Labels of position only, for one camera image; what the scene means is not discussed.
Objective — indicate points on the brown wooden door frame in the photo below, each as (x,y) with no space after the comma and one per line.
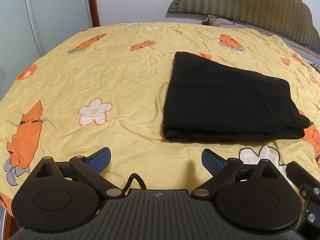
(94,13)

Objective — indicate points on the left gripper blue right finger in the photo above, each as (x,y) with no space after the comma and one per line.
(212,162)

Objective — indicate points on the black pants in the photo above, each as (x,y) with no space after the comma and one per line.
(210,102)

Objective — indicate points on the frosted glass wardrobe door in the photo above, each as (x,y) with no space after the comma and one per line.
(32,28)

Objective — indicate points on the striped grey pillow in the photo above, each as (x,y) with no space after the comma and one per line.
(302,50)

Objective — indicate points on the yellow carrot print bedspread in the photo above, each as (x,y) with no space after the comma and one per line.
(106,87)

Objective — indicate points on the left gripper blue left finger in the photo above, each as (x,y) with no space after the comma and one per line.
(99,160)

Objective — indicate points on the olive green padded headboard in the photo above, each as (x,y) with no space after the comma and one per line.
(290,18)

